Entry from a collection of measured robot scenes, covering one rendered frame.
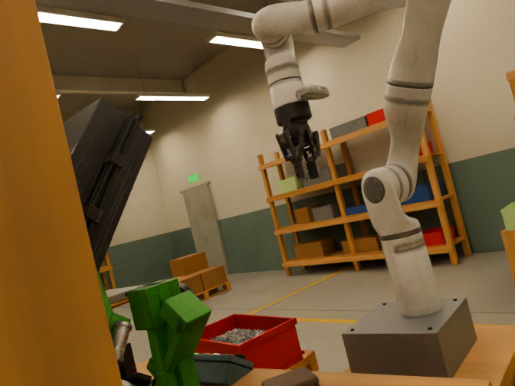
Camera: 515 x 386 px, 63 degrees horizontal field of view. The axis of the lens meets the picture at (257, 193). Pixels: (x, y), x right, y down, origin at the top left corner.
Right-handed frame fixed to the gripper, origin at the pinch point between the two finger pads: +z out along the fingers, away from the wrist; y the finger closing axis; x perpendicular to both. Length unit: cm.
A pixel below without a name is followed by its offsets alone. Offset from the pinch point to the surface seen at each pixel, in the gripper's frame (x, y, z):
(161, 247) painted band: -837, -627, 41
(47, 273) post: 25, 68, 6
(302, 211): -332, -525, 25
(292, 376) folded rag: -5.5, 14.1, 36.9
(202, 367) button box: -30.5, 13.3, 36.5
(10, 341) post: 25, 70, 8
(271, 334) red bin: -31, -13, 39
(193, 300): -6.3, 32.5, 16.5
